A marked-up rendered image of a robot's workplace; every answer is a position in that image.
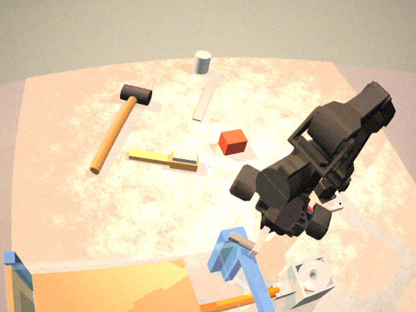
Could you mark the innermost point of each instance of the grey cylinder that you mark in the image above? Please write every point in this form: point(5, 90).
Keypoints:
point(201, 63)

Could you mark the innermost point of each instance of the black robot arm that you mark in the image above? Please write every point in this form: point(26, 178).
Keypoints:
point(338, 131)

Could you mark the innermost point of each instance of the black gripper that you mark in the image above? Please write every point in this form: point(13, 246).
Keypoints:
point(244, 188)

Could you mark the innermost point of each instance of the mallet with grey head and wooden handle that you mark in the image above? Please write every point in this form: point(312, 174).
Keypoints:
point(132, 95)

